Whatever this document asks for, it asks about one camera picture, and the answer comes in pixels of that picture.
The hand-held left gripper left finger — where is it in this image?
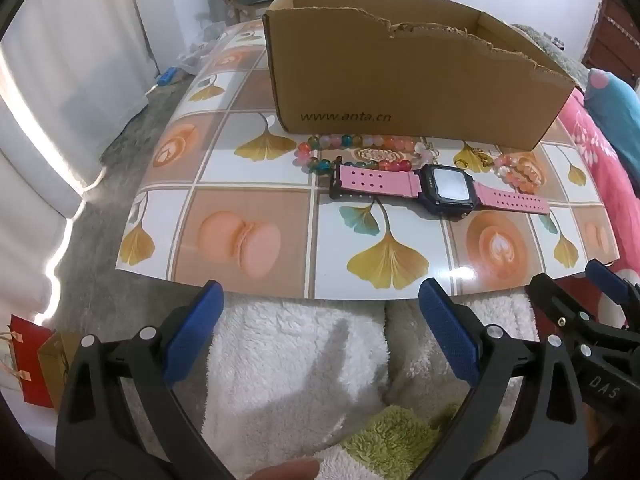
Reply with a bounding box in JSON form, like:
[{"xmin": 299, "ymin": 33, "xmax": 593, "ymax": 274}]
[{"xmin": 55, "ymin": 280, "xmax": 225, "ymax": 480}]

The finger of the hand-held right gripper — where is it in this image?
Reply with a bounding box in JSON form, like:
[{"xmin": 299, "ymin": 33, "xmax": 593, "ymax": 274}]
[
  {"xmin": 525, "ymin": 274, "xmax": 640, "ymax": 413},
  {"xmin": 585, "ymin": 259, "xmax": 640, "ymax": 312}
]

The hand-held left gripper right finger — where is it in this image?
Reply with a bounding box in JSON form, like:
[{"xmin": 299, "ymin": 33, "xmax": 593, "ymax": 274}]
[{"xmin": 419, "ymin": 277, "xmax": 598, "ymax": 480}]

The pink strap digital watch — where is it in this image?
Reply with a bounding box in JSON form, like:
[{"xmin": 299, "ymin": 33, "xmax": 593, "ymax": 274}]
[{"xmin": 329, "ymin": 162, "xmax": 551, "ymax": 220}]

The multicolour bead bracelet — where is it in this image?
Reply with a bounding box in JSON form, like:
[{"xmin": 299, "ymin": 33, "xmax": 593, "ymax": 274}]
[{"xmin": 295, "ymin": 132, "xmax": 436, "ymax": 176}]

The brown cardboard box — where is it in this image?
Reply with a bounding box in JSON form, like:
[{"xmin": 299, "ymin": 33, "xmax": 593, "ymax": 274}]
[{"xmin": 262, "ymin": 0, "xmax": 576, "ymax": 152}]

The person's left hand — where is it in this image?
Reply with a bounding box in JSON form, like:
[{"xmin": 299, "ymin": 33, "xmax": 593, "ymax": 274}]
[{"xmin": 247, "ymin": 457, "xmax": 322, "ymax": 480}]

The green fluffy cloth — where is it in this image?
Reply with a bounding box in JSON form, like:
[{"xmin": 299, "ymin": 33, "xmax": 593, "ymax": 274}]
[{"xmin": 342, "ymin": 405, "xmax": 501, "ymax": 480}]

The pink floral blanket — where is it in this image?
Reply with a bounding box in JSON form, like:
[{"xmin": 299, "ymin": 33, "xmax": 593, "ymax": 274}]
[{"xmin": 555, "ymin": 87, "xmax": 640, "ymax": 271}]

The brown gift bag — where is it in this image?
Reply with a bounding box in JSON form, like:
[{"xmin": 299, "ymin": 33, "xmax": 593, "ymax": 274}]
[{"xmin": 37, "ymin": 330, "xmax": 83, "ymax": 408}]

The red gift bag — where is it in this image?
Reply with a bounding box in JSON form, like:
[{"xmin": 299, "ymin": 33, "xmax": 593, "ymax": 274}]
[{"xmin": 0, "ymin": 315, "xmax": 56, "ymax": 408}]

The teal pillow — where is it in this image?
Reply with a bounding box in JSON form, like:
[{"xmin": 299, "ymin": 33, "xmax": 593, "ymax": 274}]
[{"xmin": 585, "ymin": 67, "xmax": 640, "ymax": 161}]

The brown wooden door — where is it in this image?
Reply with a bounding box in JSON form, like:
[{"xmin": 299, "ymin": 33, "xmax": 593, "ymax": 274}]
[{"xmin": 582, "ymin": 0, "xmax": 640, "ymax": 86}]

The white curtain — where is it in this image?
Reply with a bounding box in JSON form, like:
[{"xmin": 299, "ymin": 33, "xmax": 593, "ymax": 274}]
[{"xmin": 0, "ymin": 0, "xmax": 161, "ymax": 341}]

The orange bead bracelet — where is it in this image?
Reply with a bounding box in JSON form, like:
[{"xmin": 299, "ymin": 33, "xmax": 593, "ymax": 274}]
[{"xmin": 492, "ymin": 152, "xmax": 543, "ymax": 193}]

